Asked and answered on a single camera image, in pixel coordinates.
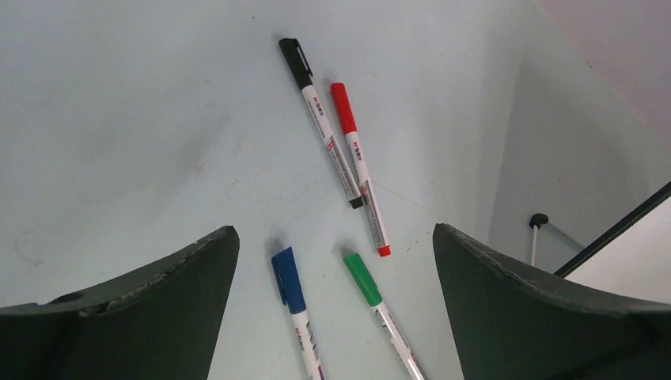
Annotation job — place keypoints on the blue whiteboard marker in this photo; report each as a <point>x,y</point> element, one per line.
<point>291,294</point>

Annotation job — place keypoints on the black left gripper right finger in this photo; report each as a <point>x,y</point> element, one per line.
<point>512,321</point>

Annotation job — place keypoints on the red capped whiteboard marker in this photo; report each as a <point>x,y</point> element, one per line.
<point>349,128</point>

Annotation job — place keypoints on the small black framed whiteboard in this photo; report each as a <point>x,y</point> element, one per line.
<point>632,258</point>

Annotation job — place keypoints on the green capped whiteboard marker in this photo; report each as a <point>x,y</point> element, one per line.
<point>368,287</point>

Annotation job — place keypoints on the black capped whiteboard marker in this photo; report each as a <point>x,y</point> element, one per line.
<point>302,73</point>

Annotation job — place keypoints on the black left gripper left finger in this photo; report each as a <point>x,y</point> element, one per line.
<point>160,321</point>

